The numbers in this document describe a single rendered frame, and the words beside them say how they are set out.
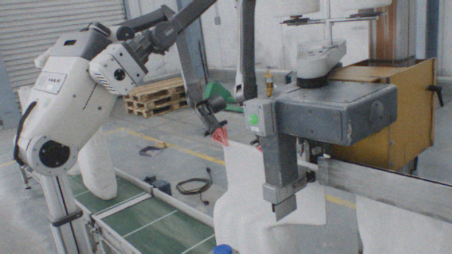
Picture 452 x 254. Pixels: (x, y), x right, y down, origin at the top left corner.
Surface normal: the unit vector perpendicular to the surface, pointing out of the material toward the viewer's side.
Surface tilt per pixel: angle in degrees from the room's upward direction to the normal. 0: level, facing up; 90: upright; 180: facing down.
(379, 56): 90
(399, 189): 90
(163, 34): 74
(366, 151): 90
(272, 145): 90
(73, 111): 115
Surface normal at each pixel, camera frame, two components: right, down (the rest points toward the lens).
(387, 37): -0.75, 0.29
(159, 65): 0.66, 0.18
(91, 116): 0.33, 0.62
